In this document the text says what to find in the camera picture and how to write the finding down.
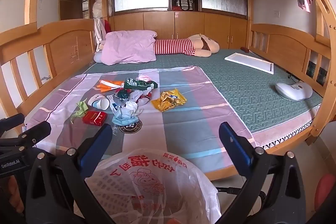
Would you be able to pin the yellow snack bag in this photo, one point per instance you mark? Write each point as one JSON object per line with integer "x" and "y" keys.
{"x": 168, "y": 100}

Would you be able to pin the white hanging cloth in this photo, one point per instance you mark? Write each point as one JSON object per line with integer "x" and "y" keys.
{"x": 97, "y": 32}

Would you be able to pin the white paper cup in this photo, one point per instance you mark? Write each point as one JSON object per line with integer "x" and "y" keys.
{"x": 97, "y": 102}

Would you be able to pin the patchwork bed sheet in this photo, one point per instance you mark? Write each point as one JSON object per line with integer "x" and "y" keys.
{"x": 178, "y": 129}

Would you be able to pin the light blue pillow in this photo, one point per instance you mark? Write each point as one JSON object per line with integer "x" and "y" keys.
{"x": 98, "y": 58}

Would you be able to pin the red cloth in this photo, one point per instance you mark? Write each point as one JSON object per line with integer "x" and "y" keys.
{"x": 108, "y": 26}

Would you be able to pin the person's left hand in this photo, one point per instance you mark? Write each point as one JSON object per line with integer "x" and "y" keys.
{"x": 15, "y": 195}

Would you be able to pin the green mattress pad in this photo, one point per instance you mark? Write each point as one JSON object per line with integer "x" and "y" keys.
{"x": 244, "y": 87}

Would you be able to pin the green snack wrapper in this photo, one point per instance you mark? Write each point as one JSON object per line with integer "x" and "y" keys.
{"x": 139, "y": 84}

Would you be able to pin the red cigarette box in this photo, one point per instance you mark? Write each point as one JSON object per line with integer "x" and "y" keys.
{"x": 94, "y": 118}

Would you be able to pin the dark red object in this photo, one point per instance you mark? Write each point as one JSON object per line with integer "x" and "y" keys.
{"x": 245, "y": 49}

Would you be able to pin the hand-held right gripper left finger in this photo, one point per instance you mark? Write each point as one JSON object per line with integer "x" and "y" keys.
{"x": 96, "y": 146}

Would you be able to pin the orange snack wrapper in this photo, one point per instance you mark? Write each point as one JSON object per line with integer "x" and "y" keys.
{"x": 110, "y": 85}

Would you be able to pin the pink snack packet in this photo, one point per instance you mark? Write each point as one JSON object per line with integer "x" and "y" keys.
{"x": 144, "y": 78}

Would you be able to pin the white stuffed plastic bag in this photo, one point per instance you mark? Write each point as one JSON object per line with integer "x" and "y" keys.
{"x": 98, "y": 7}

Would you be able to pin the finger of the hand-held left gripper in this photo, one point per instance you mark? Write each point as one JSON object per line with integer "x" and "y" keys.
{"x": 11, "y": 121}
{"x": 36, "y": 132}

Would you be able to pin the dark teal wrapper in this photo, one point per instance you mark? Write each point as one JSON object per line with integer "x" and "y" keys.
{"x": 122, "y": 94}

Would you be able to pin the wall switch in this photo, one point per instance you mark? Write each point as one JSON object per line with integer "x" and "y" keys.
{"x": 276, "y": 13}

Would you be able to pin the white tissue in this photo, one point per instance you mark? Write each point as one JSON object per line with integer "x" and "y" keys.
{"x": 132, "y": 106}

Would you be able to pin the red and white wrapper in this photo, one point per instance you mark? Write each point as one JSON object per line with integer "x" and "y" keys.
{"x": 145, "y": 98}

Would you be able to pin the wooden wall cabinets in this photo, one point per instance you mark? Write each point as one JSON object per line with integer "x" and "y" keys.
{"x": 189, "y": 27}

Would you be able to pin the blue face mask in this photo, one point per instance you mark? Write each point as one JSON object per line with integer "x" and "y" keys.
{"x": 122, "y": 117}

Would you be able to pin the wooden bed ladder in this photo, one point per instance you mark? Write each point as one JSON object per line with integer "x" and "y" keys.
{"x": 321, "y": 29}

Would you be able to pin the striped plush toy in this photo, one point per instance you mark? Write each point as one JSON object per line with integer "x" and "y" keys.
{"x": 178, "y": 47}

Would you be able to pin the green paper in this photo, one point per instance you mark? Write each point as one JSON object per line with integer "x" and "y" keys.
{"x": 82, "y": 108}

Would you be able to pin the wooden bunk bed frame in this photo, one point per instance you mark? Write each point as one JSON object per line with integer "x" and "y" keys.
{"x": 65, "y": 43}

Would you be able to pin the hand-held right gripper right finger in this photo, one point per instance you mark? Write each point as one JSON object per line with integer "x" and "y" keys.
{"x": 233, "y": 146}

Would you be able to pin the white bin with plastic bag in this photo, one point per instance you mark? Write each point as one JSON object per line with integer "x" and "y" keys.
{"x": 147, "y": 187}

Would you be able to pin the pink pillow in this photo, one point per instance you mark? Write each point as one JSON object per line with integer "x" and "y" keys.
{"x": 126, "y": 47}

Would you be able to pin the white remote-like object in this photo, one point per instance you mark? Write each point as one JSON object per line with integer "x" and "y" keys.
{"x": 292, "y": 91}

